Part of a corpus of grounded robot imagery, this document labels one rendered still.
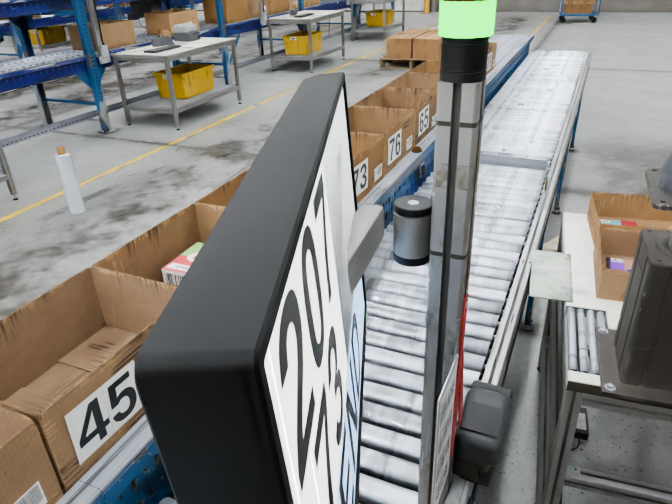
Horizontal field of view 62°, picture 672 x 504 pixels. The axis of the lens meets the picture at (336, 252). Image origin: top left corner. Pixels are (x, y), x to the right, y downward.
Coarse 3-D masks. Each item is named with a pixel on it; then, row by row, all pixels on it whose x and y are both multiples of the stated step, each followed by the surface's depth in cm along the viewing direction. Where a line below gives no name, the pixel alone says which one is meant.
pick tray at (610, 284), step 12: (600, 228) 181; (612, 228) 180; (600, 240) 173; (612, 240) 181; (624, 240) 180; (636, 240) 179; (600, 252) 166; (612, 252) 183; (624, 252) 182; (600, 264) 163; (600, 276) 160; (612, 276) 158; (624, 276) 157; (600, 288) 161; (612, 288) 160; (624, 288) 158; (612, 300) 161
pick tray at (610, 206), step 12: (600, 192) 206; (600, 204) 207; (612, 204) 206; (624, 204) 205; (636, 204) 204; (648, 204) 203; (588, 216) 207; (600, 216) 209; (612, 216) 208; (624, 216) 207; (636, 216) 206; (648, 216) 205; (660, 216) 203; (624, 228) 181; (636, 228) 180; (648, 228) 179; (660, 228) 178
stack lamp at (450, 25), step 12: (444, 0) 50; (456, 0) 49; (468, 0) 49; (480, 0) 49; (492, 0) 49; (444, 12) 50; (456, 12) 49; (468, 12) 49; (480, 12) 49; (492, 12) 50; (444, 24) 51; (456, 24) 50; (468, 24) 49; (480, 24) 50; (492, 24) 50; (444, 36) 51; (456, 36) 50; (468, 36) 50; (480, 36) 50
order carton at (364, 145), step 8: (352, 136) 216; (360, 136) 215; (368, 136) 214; (376, 136) 212; (352, 144) 218; (360, 144) 216; (368, 144) 215; (376, 144) 204; (352, 152) 219; (360, 152) 218; (368, 152) 198; (376, 152) 206; (360, 160) 192; (368, 160) 199; (376, 160) 207; (368, 168) 201; (368, 176) 202; (368, 184) 204; (376, 184) 212; (368, 192) 205; (360, 200) 199
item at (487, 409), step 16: (480, 384) 84; (480, 400) 80; (496, 400) 80; (464, 416) 78; (480, 416) 78; (496, 416) 78; (464, 432) 76; (480, 432) 76; (496, 432) 76; (464, 448) 76; (480, 448) 75; (496, 448) 75; (480, 464) 79; (496, 464) 76; (480, 480) 80
